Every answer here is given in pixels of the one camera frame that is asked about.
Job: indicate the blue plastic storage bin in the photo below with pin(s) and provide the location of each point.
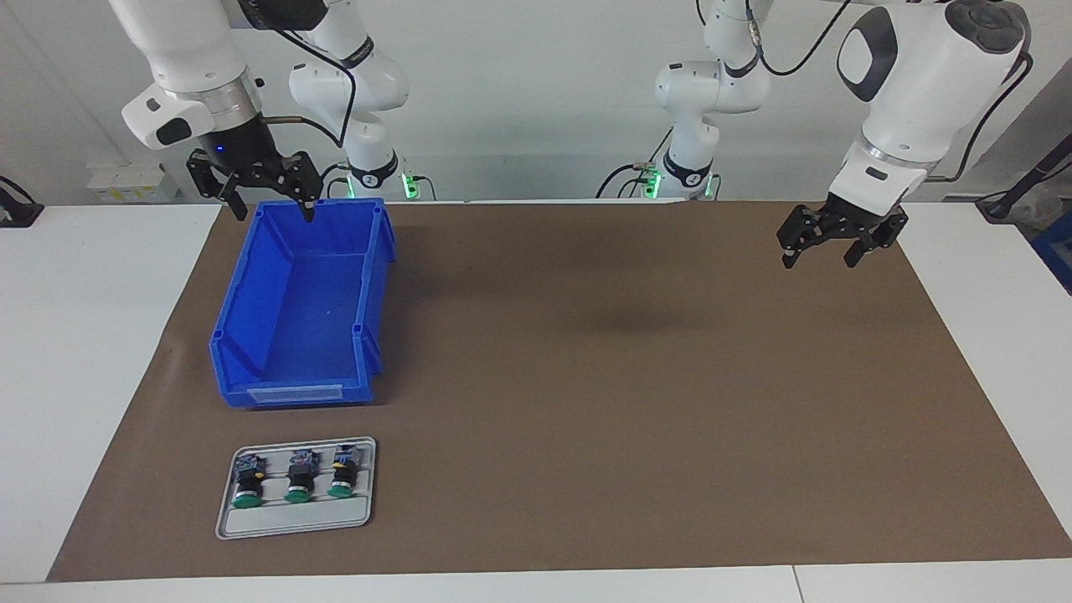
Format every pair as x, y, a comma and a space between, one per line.
310, 318

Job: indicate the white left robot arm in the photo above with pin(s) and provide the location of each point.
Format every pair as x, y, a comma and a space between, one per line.
930, 92

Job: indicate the blue crate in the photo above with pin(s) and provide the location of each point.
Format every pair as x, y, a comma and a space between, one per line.
1057, 247

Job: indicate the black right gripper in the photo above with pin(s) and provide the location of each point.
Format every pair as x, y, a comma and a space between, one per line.
243, 146

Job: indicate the grey metal tray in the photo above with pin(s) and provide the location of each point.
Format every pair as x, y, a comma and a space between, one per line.
293, 521

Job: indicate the brown table mat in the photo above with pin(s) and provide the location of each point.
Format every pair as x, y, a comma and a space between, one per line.
586, 461

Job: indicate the black table clamp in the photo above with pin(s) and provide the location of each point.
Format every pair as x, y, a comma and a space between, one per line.
17, 213

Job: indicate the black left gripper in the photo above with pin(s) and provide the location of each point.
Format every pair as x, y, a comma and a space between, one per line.
863, 216

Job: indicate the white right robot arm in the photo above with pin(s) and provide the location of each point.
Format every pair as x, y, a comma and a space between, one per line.
184, 50

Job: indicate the green push button switch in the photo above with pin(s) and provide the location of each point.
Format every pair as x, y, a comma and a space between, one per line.
342, 473
247, 481
300, 477

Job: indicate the white wall power strip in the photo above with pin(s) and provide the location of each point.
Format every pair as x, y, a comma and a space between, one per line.
126, 180

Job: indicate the green-lit base connector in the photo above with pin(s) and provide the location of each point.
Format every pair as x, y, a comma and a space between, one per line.
409, 184
649, 180

